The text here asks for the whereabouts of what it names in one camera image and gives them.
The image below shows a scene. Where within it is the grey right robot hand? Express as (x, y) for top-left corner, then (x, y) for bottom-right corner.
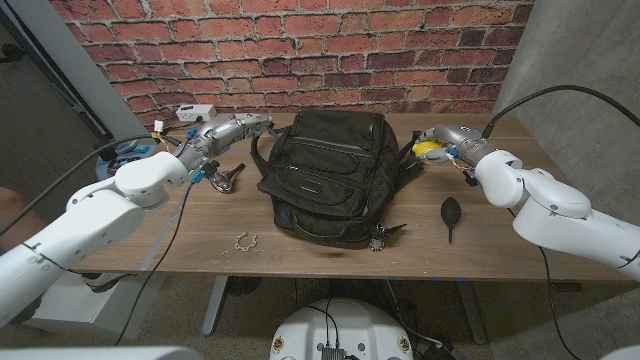
(413, 123), (496, 166)

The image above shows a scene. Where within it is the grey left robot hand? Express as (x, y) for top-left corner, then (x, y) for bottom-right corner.
(187, 112), (274, 161)

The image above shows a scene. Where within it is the yellow dimpled ball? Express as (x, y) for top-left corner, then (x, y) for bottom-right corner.
(412, 140), (444, 157)

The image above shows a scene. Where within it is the black fabric backpack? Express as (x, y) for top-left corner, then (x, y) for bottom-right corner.
(249, 108), (430, 247)

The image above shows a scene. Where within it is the white power strip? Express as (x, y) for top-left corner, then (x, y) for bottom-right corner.
(175, 103), (218, 123)

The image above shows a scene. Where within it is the black rubber air blower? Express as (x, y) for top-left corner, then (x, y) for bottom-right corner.
(440, 196), (463, 245)

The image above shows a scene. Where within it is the black smartphone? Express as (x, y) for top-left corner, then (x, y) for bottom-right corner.
(107, 156), (142, 174)

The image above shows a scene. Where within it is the red brick printed backdrop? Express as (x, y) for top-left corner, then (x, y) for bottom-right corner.
(49, 0), (536, 134)

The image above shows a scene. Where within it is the blue round stool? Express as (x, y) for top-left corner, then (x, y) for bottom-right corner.
(94, 144), (159, 182)

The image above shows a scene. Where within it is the small black box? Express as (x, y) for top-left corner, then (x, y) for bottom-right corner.
(93, 141), (119, 162)

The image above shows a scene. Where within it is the white table leg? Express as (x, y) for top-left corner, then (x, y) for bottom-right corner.
(201, 275), (229, 336)

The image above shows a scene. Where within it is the grey table leg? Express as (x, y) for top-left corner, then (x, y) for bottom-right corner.
(454, 280), (489, 345)

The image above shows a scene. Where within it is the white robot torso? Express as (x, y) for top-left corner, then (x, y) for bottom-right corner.
(269, 298), (415, 360)

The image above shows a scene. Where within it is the person bare leg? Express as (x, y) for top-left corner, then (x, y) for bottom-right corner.
(0, 185), (39, 251)

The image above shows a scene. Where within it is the black door knob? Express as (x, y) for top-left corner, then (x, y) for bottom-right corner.
(0, 43), (26, 64)

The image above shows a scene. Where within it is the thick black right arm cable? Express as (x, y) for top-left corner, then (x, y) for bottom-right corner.
(481, 84), (640, 140)

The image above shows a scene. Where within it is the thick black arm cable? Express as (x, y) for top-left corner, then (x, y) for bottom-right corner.
(481, 84), (640, 140)
(0, 133), (181, 236)

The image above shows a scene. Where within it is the grey toothed metal ring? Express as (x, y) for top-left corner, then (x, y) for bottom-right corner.
(235, 232), (259, 253)

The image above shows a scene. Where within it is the thin black left wrist cable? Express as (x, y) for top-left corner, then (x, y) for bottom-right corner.
(114, 182), (196, 347)

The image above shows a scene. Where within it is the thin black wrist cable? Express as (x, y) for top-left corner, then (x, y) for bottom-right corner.
(507, 207), (584, 360)
(114, 182), (196, 347)

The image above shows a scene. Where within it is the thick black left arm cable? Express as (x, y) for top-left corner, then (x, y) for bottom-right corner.
(0, 133), (181, 236)

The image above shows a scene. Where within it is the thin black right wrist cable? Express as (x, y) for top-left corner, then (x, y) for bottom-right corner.
(507, 207), (584, 360)

